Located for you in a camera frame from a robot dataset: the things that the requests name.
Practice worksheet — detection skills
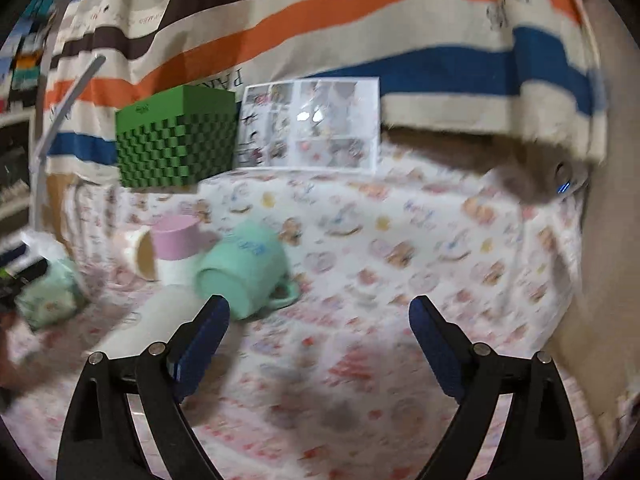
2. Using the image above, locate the white ceramic mug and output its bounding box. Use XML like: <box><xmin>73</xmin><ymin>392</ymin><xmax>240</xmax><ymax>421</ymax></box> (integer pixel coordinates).
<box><xmin>89</xmin><ymin>285</ymin><xmax>205</xmax><ymax>359</ymax></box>

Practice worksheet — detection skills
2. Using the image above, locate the mint tissue pack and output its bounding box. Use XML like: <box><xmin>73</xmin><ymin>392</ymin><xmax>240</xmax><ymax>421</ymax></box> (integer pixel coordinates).
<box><xmin>15</xmin><ymin>230</ymin><xmax>88</xmax><ymax>333</ymax></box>

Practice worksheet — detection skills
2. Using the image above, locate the pink and cream mug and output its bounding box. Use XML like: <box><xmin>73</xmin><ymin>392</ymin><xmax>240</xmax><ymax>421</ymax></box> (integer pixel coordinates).
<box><xmin>112</xmin><ymin>224</ymin><xmax>157</xmax><ymax>282</ymax></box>

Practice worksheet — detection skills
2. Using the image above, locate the purple and white mug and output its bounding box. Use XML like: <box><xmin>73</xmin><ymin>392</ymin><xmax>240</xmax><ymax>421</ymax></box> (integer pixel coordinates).
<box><xmin>151</xmin><ymin>214</ymin><xmax>203</xmax><ymax>286</ymax></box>

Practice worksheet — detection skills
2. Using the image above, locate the printed table cloth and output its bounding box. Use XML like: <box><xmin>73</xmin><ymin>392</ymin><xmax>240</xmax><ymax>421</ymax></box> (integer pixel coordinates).
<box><xmin>3</xmin><ymin>151</ymin><xmax>582</xmax><ymax>479</ymax></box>

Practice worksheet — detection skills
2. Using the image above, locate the green checkered box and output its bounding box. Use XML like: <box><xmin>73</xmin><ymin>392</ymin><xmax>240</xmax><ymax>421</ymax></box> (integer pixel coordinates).
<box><xmin>115</xmin><ymin>84</ymin><xmax>236</xmax><ymax>188</ymax></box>

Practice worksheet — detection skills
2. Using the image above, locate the mint green mug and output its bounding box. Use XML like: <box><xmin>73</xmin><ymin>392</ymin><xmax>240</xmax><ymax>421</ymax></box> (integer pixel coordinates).
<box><xmin>194</xmin><ymin>220</ymin><xmax>302</xmax><ymax>321</ymax></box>

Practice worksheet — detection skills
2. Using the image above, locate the small white speaker device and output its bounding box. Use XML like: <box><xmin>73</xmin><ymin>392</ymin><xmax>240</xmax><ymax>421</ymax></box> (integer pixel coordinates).
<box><xmin>553</xmin><ymin>160</ymin><xmax>589</xmax><ymax>198</ymax></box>

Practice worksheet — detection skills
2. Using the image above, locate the comic picture card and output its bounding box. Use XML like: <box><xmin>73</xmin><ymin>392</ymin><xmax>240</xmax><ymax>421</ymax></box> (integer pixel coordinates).
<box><xmin>234</xmin><ymin>78</ymin><xmax>381</xmax><ymax>174</ymax></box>

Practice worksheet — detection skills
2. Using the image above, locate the striped fabric cloth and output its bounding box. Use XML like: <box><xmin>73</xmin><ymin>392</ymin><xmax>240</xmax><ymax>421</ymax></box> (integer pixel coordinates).
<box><xmin>44</xmin><ymin>0</ymin><xmax>608</xmax><ymax>183</ymax></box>

